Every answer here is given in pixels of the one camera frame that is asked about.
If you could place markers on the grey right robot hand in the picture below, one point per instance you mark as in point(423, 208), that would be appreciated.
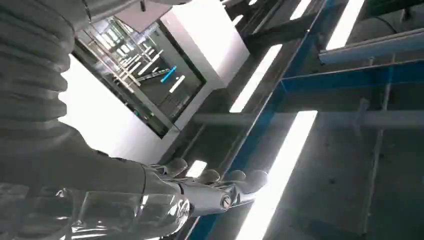
point(99, 192)

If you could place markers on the dark framed glass window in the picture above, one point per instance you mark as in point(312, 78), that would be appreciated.
point(149, 82)

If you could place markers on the blue steel ceiling beam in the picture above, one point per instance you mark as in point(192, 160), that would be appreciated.
point(265, 116)

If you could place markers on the long ceiling light strip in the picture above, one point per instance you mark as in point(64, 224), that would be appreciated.
point(255, 79)
point(281, 172)
point(344, 23)

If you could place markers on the grey ceiling pipe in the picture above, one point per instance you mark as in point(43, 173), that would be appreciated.
point(331, 119)

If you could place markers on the grey ceiling duct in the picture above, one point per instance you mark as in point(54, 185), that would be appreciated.
point(371, 48)

